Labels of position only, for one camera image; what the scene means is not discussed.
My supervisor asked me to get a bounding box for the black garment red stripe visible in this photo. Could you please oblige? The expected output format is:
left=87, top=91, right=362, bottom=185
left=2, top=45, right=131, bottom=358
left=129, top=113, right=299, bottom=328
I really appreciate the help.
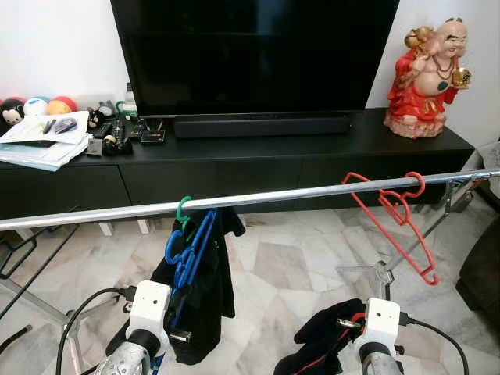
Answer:
left=273, top=297, right=368, bottom=375

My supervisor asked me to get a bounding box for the black jacket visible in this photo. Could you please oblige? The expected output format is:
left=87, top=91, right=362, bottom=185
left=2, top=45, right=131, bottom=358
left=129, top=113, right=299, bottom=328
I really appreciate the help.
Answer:
left=105, top=206, right=248, bottom=367

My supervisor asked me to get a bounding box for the blue plastic hanger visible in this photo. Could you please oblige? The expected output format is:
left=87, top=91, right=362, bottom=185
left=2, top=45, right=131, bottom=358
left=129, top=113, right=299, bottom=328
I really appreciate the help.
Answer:
left=152, top=206, right=219, bottom=375

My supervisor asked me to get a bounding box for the green plastic hanger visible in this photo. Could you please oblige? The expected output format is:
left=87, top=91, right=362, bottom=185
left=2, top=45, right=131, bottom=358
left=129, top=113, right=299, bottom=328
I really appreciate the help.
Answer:
left=175, top=195, right=197, bottom=237

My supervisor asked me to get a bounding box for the red plastic hanger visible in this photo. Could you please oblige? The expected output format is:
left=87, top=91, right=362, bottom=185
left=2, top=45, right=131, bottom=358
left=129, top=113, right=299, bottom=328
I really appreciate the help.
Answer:
left=341, top=171, right=441, bottom=287

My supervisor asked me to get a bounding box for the silver metal clothes rack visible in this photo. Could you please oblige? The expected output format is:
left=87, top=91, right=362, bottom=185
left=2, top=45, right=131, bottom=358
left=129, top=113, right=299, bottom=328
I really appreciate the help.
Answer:
left=0, top=166, right=500, bottom=375

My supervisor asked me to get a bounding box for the black television cabinet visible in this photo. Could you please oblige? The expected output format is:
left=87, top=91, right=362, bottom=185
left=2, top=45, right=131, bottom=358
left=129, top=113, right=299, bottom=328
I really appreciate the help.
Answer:
left=0, top=107, right=477, bottom=222

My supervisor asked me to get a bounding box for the black tape dispenser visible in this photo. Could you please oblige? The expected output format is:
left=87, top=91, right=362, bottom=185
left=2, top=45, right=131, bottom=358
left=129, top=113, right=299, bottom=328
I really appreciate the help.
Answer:
left=102, top=134, right=134, bottom=156

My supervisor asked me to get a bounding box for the small black box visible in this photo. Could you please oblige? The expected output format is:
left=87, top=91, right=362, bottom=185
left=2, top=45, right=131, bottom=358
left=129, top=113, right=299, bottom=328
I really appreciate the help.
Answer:
left=139, top=128, right=167, bottom=146

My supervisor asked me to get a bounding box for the black remote control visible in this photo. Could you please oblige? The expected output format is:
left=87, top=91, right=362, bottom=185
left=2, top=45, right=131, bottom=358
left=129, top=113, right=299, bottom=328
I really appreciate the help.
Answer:
left=94, top=120, right=126, bottom=141

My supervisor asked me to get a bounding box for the black soundbar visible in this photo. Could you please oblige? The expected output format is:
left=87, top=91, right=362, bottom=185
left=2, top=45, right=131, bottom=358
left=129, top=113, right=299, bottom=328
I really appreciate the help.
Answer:
left=173, top=114, right=353, bottom=140

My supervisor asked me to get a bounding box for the stack of white papers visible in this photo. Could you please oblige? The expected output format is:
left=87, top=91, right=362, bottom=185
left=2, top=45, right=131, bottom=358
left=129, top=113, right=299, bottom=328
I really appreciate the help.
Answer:
left=0, top=111, right=91, bottom=172

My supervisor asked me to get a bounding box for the small black mouse figurine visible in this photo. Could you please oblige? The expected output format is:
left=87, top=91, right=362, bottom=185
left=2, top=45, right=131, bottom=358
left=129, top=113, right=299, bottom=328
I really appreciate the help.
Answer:
left=86, top=103, right=116, bottom=130

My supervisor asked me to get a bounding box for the grey computer mouse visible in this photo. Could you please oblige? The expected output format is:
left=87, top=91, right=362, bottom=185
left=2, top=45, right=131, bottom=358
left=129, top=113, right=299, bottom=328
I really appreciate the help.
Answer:
left=52, top=118, right=78, bottom=136

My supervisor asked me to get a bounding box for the red gold Buddha statue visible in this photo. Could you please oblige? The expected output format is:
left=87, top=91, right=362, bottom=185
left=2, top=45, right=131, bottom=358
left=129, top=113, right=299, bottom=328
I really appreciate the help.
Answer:
left=382, top=16, right=474, bottom=141

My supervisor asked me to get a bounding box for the orange red plush ball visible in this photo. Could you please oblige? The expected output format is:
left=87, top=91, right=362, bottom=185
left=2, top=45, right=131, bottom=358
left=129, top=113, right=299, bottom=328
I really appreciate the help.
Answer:
left=47, top=95, right=78, bottom=116

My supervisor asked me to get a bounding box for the white blue plush ball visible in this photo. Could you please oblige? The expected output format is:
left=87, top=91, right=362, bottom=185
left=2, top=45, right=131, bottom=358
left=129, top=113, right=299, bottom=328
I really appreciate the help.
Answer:
left=23, top=95, right=50, bottom=117

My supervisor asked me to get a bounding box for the black mouse plush toy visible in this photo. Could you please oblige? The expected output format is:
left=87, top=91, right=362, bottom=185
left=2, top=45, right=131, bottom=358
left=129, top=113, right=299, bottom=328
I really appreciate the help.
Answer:
left=0, top=97, right=27, bottom=127

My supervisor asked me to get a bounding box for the black flat television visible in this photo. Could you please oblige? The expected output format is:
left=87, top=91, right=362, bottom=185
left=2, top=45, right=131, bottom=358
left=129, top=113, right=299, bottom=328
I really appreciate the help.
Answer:
left=109, top=0, right=402, bottom=118

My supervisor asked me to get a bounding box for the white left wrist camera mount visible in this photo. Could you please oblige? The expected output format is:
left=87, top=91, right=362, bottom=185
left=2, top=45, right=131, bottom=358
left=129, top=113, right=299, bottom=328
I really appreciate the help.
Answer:
left=127, top=279, right=173, bottom=345

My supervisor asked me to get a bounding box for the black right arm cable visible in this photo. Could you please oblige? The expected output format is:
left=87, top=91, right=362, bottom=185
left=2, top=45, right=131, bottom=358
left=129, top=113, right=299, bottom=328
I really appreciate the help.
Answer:
left=398, top=311, right=470, bottom=375

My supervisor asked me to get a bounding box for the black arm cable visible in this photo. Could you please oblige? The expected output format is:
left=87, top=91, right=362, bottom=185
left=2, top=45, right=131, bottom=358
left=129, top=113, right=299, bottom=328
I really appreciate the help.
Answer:
left=55, top=284, right=139, bottom=375
left=398, top=311, right=470, bottom=375

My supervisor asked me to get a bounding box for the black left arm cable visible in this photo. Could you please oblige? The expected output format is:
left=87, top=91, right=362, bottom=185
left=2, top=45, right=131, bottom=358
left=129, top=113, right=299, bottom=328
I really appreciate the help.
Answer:
left=55, top=284, right=139, bottom=375

